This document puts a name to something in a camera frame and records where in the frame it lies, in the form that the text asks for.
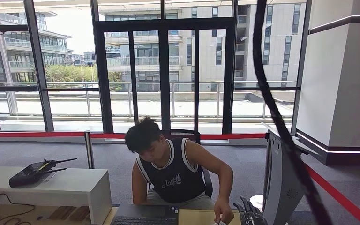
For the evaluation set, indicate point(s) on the white low cabinet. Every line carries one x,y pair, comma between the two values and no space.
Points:
71,186

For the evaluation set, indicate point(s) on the person's left hand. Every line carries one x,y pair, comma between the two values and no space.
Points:
225,214

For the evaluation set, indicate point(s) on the dark wall handrail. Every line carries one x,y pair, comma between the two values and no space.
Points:
344,21

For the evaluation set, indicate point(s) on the black office chair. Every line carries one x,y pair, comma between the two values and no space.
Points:
208,183

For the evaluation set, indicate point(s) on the short red barrier belt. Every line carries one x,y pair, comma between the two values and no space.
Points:
338,197

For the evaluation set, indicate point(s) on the black router with antennas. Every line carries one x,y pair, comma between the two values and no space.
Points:
27,175

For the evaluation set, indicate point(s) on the dark grey laptop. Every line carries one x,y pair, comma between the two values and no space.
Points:
142,214

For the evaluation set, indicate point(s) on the metal balcony railing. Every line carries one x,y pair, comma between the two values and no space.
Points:
121,84

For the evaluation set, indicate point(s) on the white ID card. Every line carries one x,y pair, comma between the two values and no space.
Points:
219,223

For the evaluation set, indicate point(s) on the person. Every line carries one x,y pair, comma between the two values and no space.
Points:
173,180

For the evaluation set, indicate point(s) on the long red barrier belt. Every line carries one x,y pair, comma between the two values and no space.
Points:
43,134

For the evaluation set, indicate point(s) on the silver stanchion post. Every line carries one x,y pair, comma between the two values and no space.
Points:
89,152

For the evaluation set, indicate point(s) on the clear acrylic stand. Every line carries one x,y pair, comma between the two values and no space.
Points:
49,177

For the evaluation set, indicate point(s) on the black framed glass door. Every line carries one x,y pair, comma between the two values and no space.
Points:
164,77

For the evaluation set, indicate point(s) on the grey monitor on stand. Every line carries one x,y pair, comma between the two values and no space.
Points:
279,180

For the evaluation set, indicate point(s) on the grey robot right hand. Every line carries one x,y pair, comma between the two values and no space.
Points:
253,216

